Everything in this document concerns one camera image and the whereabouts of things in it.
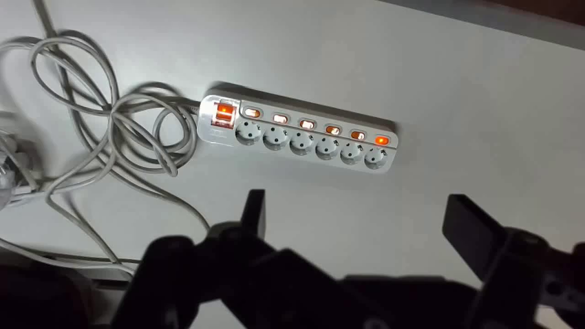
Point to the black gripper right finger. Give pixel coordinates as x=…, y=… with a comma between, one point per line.
x=471, y=232

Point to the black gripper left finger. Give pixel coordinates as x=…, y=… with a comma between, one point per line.
x=252, y=217

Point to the white six-socket power strip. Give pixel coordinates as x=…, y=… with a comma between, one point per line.
x=290, y=128

